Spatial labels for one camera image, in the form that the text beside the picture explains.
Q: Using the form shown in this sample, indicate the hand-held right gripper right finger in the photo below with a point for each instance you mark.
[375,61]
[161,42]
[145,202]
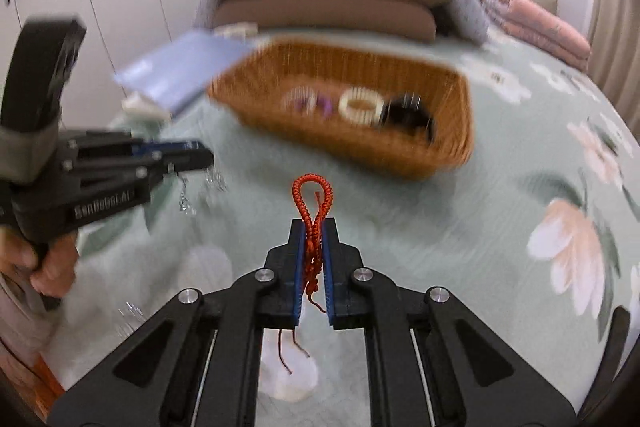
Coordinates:
[330,272]

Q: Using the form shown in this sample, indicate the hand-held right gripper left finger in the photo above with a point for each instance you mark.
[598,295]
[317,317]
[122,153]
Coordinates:
[300,272]

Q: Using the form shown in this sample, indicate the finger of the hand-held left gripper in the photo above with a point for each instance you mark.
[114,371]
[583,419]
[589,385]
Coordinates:
[172,148]
[192,161]

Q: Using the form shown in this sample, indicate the brown wicker basket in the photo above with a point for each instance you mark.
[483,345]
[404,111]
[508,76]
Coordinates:
[345,72]

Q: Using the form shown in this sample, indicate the person's left forearm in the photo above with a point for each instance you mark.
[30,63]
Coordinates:
[22,312]

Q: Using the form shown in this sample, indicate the person's left hand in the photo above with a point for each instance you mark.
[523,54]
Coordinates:
[47,267]

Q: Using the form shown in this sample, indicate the blue paper booklet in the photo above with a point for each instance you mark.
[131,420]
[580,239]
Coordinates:
[182,64]

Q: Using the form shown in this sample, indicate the black hair accessory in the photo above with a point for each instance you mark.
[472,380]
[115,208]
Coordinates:
[407,117]

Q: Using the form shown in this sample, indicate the green floral bed sheet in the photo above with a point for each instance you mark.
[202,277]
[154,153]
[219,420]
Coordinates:
[500,207]

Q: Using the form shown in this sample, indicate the pink folded blanket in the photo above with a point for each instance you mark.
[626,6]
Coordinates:
[537,27]

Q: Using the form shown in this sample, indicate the beige curtain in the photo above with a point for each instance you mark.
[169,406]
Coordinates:
[617,22]

